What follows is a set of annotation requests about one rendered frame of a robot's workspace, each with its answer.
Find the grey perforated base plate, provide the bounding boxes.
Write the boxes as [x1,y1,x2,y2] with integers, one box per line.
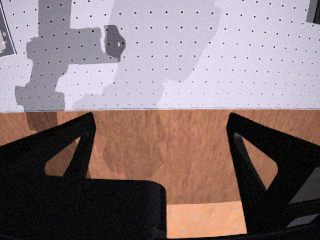
[0,0,320,113]

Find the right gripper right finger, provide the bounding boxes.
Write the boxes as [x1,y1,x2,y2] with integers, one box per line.
[226,113,320,233]

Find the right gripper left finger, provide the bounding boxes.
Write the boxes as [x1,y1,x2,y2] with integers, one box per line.
[0,112,96,178]

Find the white tube carrier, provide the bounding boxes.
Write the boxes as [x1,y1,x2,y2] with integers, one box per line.
[0,30,6,51]

